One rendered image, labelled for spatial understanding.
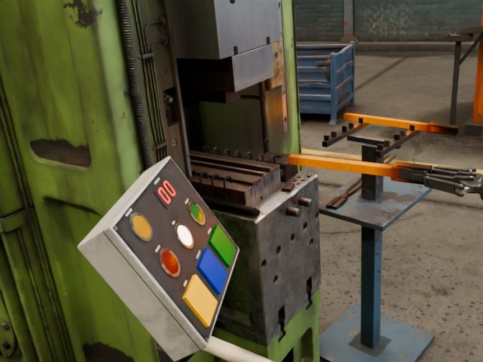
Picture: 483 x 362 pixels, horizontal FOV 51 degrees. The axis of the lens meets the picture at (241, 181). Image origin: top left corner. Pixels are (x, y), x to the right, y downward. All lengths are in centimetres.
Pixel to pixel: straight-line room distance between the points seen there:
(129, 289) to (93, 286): 82
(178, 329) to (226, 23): 76
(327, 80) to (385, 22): 418
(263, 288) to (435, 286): 142
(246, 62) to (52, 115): 56
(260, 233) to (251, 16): 60
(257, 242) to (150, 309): 61
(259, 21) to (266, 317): 88
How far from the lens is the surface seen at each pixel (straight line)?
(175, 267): 96
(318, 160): 143
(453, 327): 258
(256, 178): 153
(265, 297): 159
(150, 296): 92
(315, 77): 535
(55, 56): 145
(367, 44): 947
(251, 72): 144
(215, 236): 113
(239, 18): 139
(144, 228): 93
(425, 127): 196
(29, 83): 156
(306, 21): 992
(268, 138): 181
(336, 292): 272
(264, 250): 151
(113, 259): 90
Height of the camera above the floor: 158
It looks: 23 degrees down
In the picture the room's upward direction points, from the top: 5 degrees counter-clockwise
